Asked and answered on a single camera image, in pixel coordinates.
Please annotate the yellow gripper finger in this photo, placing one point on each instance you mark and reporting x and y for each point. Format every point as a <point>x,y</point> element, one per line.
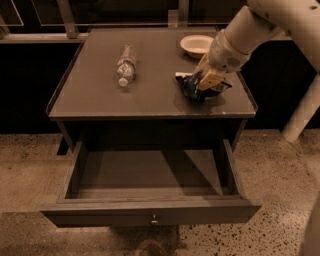
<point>210,78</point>
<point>203,66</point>

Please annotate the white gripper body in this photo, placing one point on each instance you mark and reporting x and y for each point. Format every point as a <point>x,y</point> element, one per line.
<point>224,54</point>

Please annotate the blue chip bag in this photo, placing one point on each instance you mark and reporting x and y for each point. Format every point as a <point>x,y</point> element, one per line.
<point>189,83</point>

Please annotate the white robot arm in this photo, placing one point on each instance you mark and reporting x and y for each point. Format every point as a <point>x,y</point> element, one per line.
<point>256,23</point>

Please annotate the metal drawer knob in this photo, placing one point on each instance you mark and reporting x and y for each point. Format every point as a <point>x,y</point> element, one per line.
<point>154,221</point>

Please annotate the open grey top drawer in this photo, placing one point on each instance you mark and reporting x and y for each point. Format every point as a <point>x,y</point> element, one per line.
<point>125,186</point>

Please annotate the white paper bowl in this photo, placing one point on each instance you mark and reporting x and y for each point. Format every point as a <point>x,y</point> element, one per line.
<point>196,45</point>

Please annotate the clear plastic water bottle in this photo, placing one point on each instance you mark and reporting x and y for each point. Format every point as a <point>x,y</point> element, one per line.
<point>126,65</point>

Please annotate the grey wooden cabinet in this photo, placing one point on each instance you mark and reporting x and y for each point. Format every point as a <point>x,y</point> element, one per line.
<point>152,109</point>

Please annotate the metal railing frame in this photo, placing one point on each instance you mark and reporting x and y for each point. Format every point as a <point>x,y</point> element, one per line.
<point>27,21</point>

